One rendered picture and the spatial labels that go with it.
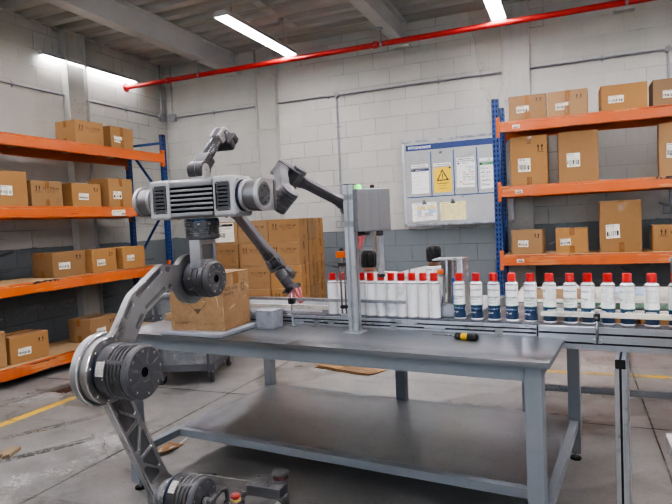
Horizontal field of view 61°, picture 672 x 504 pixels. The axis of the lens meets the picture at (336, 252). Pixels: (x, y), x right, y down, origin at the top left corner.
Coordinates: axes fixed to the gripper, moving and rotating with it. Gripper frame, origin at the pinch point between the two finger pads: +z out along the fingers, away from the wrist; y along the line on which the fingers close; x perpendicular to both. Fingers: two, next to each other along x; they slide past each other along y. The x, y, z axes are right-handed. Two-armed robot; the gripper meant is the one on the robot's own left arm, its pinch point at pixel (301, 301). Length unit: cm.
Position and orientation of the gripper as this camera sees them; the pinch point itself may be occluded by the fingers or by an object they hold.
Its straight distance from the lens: 292.3
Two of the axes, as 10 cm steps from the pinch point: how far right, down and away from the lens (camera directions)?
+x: -6.5, 6.4, 4.0
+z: 6.0, 7.6, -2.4
